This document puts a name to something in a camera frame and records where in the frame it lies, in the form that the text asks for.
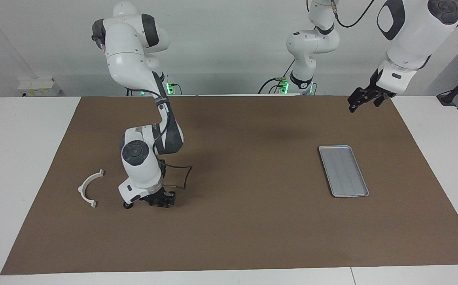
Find silver metal tray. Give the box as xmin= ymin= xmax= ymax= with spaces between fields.
xmin=318 ymin=145 xmax=370 ymax=198

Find brown table mat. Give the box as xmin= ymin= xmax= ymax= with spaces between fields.
xmin=0 ymin=95 xmax=458 ymax=276

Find white box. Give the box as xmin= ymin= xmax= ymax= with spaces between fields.
xmin=17 ymin=77 xmax=62 ymax=97

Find white curved plastic bracket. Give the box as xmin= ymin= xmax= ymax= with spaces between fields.
xmin=78 ymin=169 xmax=105 ymax=209

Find black left base cables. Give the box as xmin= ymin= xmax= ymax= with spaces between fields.
xmin=258 ymin=59 xmax=297 ymax=95

